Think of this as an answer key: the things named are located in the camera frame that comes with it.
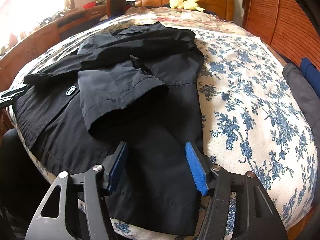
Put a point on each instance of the black double-breasted coat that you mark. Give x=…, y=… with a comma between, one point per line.
x=125, y=105

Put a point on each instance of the wooden slatted wardrobe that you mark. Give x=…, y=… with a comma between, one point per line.
x=280, y=15

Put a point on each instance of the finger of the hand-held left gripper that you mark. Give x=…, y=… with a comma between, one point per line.
x=10, y=96

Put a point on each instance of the wooden bed headboard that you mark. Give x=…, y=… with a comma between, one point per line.
x=212, y=1

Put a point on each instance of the dark wooden chair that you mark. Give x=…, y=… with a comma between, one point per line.
x=116, y=5

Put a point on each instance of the grey folded garment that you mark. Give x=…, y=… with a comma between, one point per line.
x=300, y=95

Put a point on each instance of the blue folded garment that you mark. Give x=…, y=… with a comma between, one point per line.
x=311, y=72

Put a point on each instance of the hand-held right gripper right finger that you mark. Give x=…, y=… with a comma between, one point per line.
x=195, y=167

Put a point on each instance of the pink floral quilt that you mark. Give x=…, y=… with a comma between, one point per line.
x=195, y=17

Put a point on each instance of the wood-framed window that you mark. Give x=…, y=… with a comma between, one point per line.
x=35, y=2

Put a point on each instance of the red bowl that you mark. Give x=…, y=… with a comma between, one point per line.
x=89, y=5

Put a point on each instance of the blue floral blanket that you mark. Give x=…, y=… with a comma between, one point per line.
x=250, y=105

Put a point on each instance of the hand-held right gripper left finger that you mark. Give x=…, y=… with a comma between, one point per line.
x=117, y=166

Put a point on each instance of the long wooden desk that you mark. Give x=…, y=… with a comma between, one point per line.
x=37, y=42

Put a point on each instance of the yellow plush toy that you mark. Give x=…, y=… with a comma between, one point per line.
x=186, y=2

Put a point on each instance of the person's dark clothing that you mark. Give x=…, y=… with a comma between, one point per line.
x=17, y=180

